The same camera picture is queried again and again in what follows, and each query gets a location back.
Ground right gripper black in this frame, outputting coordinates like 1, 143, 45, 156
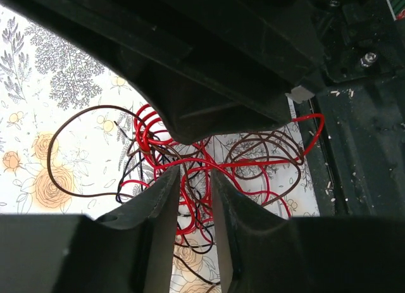
308, 0, 404, 84

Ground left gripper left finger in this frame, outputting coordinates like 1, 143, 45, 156
1, 166, 180, 292

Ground floral table mat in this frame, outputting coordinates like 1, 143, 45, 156
1, 5, 319, 292

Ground red black wires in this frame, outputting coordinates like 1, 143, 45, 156
46, 103, 325, 286

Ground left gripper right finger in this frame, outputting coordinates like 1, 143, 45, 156
211, 171, 404, 292

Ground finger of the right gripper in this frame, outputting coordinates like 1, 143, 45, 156
1, 0, 323, 144

